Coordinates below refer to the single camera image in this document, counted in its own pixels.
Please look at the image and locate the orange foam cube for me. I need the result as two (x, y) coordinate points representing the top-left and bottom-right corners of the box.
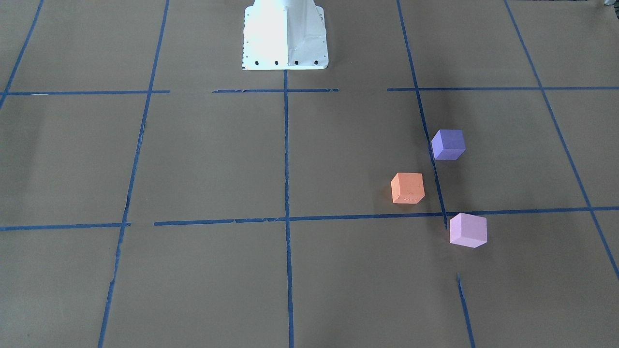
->
(391, 172), (425, 203)

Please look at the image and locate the dark purple foam cube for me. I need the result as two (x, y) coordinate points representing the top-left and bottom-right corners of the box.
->
(431, 129), (466, 160)

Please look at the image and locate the light pink foam cube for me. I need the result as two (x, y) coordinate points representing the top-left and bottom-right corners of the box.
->
(449, 212), (488, 247)

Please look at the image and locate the white pedestal column base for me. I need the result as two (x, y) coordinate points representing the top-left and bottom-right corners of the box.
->
(242, 0), (329, 71)

